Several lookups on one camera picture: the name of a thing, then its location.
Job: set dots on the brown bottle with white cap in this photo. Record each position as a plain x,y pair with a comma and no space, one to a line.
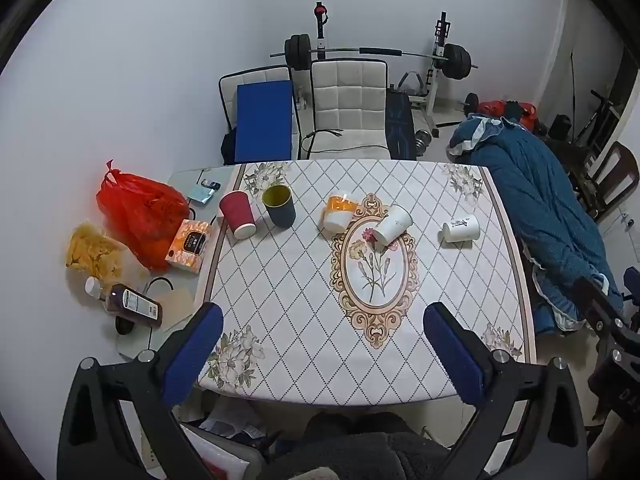
132,305

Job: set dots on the dark teal cup yellow inside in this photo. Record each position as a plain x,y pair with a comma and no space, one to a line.
280,207

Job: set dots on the red paper cup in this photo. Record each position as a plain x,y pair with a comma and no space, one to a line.
239,215

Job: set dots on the white cup with black print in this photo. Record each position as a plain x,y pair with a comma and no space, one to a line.
461,230

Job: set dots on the box of papers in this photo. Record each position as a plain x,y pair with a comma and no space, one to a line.
225,435

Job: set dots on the plain white paper cup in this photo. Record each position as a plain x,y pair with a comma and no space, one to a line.
392,225

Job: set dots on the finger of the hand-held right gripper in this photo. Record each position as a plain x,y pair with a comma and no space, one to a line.
597,300

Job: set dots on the clear bag of yellow chips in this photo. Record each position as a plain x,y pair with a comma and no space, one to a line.
95,250

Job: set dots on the person's dark fleece clothing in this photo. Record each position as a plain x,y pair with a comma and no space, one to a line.
360,445

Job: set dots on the floral diamond pattern tablecloth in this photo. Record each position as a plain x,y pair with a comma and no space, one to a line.
290,300

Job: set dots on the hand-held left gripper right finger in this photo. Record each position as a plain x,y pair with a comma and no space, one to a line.
454,355

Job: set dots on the white squat rack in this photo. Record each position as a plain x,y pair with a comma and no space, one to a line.
439,60

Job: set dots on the black barbell with weight plates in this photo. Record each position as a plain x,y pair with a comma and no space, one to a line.
300,52

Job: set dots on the black tripod stand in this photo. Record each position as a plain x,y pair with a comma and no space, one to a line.
597,110

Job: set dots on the orange tissue box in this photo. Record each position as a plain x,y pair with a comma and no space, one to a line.
187,247

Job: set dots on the white chair with blue pad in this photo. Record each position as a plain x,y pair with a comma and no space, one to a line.
262,120

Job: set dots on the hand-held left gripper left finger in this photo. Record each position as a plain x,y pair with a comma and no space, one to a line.
192,355

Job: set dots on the red plastic bag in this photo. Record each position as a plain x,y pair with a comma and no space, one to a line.
137,215

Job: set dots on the dark wooden chair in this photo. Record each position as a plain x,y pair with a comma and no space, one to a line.
612,175

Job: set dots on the silver dumbbell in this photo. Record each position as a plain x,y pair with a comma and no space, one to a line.
424,141

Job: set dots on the small blue packet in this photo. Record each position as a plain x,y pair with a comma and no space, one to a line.
202,193

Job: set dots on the white quilted chair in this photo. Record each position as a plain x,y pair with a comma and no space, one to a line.
350,100

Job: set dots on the orange and white cup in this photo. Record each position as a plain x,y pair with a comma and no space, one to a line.
340,212

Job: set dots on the blue quilted coat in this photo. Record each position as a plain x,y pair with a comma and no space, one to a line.
545,210

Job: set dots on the black weight bench pad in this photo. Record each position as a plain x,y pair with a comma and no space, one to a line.
400,125

